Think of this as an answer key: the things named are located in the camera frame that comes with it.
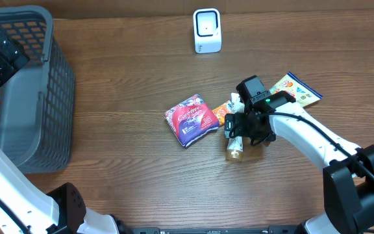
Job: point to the red purple Carefree pack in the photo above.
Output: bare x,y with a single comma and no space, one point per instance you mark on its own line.
191,119

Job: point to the white barcode scanner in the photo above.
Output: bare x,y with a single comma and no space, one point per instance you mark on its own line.
207,30

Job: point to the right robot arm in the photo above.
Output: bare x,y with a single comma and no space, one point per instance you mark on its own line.
347,169

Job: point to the small orange box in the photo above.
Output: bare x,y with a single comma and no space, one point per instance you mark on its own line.
221,111

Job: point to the white Pantene tube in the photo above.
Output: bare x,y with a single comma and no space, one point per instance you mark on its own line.
235,145

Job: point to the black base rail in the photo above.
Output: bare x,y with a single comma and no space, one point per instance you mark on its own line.
287,229

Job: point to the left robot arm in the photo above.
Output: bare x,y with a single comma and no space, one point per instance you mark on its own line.
26,209

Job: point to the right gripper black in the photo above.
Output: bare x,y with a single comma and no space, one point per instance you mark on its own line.
239,130

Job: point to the grey plastic shopping basket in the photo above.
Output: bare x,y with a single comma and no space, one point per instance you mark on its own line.
36,104

